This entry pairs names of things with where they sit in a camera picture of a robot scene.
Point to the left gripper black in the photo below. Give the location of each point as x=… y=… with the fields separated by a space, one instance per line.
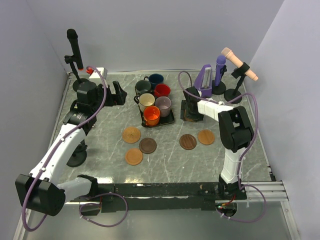
x=115 y=99

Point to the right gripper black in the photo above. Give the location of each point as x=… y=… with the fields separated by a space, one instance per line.
x=185 y=106

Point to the dark wood coaster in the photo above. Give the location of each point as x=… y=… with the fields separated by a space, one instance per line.
x=187 y=141
x=147 y=145

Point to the light wood coaster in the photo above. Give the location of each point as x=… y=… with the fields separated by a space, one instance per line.
x=133 y=156
x=206 y=137

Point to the woven rattan coaster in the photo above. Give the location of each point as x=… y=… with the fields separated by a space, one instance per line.
x=131 y=135
x=192 y=119

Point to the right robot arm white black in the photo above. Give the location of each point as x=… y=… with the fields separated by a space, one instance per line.
x=236 y=134

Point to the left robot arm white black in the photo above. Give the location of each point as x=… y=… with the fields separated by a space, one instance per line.
x=40 y=190

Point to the dark green mug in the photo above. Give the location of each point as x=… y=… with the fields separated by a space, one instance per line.
x=143 y=86

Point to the lilac mug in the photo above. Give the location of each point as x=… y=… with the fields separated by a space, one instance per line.
x=164 y=104

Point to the cream mug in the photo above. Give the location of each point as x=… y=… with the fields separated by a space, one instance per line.
x=144 y=100

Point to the purple metronome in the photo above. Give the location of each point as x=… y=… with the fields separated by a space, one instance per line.
x=204 y=81

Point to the red mug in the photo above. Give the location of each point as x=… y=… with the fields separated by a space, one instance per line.
x=162 y=90

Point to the black serving tray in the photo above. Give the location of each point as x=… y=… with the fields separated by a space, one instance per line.
x=162 y=121

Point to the purple microphone black stand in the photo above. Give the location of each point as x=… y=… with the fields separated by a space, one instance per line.
x=221 y=88

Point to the orange mug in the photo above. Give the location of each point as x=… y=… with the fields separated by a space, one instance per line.
x=151 y=116

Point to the blue mug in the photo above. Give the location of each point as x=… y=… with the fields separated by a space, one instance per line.
x=154 y=79

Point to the left black microphone stand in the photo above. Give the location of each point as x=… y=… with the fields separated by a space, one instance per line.
x=70 y=60

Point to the black round stand base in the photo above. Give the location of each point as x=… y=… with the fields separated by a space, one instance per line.
x=78 y=156

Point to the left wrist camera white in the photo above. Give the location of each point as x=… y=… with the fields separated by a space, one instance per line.
x=95 y=74

